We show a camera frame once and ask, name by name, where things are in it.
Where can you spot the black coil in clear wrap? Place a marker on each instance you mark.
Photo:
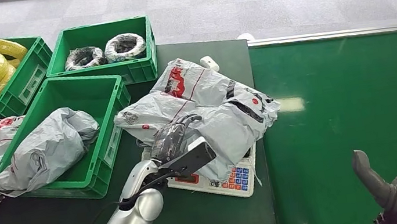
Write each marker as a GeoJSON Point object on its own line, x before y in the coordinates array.
{"type": "Point", "coordinates": [84, 58]}

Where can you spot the grey courier bag red print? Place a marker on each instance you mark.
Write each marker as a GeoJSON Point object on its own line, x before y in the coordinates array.
{"type": "Point", "coordinates": [222, 115]}

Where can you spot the crumpled plain grey courier bag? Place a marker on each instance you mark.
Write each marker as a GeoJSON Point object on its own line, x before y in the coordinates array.
{"type": "Point", "coordinates": [48, 150]}

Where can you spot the green crate with grey bag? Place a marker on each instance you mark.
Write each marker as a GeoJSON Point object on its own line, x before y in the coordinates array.
{"type": "Point", "coordinates": [103, 97]}

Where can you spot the green crate with yellow coils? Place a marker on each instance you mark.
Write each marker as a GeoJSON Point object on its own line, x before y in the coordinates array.
{"type": "Point", "coordinates": [29, 81]}

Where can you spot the small white plastic device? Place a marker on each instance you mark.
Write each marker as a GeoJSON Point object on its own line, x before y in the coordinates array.
{"type": "Point", "coordinates": [209, 63]}

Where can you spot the green conveyor belt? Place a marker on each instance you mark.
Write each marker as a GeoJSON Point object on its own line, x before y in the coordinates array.
{"type": "Point", "coordinates": [337, 107]}

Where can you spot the white-wrapped black coil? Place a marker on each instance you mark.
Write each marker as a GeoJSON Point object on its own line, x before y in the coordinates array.
{"type": "Point", "coordinates": [125, 47]}

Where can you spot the silver conveyor side rail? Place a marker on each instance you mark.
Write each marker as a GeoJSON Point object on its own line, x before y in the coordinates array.
{"type": "Point", "coordinates": [327, 35]}

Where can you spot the green crate with wrapped coils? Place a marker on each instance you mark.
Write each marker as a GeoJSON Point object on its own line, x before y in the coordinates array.
{"type": "Point", "coordinates": [102, 32]}

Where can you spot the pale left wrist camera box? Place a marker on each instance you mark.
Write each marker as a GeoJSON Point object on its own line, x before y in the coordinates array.
{"type": "Point", "coordinates": [193, 158]}

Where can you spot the electronic scale with steel tray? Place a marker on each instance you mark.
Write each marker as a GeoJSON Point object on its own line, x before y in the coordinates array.
{"type": "Point", "coordinates": [233, 182]}

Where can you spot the small white round object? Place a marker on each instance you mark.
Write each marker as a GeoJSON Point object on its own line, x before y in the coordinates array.
{"type": "Point", "coordinates": [245, 37]}

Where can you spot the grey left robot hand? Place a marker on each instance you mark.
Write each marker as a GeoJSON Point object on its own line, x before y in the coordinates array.
{"type": "Point", "coordinates": [169, 140]}

